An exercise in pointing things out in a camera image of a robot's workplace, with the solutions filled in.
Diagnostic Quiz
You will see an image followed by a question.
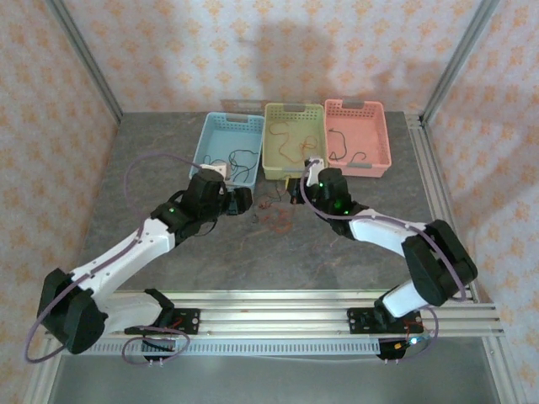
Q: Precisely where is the thin green cable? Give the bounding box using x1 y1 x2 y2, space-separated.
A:
329 128 371 164

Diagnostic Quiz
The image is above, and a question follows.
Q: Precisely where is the blue plastic basket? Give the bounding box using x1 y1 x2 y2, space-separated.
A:
189 111 265 189

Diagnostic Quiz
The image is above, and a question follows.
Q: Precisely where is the pink plastic basket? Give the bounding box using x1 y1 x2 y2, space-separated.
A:
323 98 392 178

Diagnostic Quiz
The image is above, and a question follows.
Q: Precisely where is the green plastic basket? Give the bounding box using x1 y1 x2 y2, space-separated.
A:
261 103 328 182

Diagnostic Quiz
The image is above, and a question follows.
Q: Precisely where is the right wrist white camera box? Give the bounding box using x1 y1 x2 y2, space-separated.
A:
303 156 328 186

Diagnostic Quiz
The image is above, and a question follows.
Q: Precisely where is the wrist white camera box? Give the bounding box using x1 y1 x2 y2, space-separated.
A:
196 162 231 182
303 156 328 186

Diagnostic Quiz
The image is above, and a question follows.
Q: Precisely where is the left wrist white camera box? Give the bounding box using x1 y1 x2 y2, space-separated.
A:
196 162 231 182

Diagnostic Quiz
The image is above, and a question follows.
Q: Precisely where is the aluminium side rail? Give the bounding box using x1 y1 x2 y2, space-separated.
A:
405 112 481 304

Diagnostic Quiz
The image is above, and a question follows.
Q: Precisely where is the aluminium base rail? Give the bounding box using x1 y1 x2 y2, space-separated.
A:
44 289 505 340

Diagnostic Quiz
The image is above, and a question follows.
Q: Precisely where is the grey slotted cable duct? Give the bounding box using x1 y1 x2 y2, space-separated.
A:
62 338 382 357

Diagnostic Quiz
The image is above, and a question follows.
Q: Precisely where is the aluminium frame post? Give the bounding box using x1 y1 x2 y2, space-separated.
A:
45 0 124 123
420 0 500 123

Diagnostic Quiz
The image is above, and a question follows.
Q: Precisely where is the aluminium frame leg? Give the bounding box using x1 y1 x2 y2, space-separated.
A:
482 336 527 404
24 336 64 404

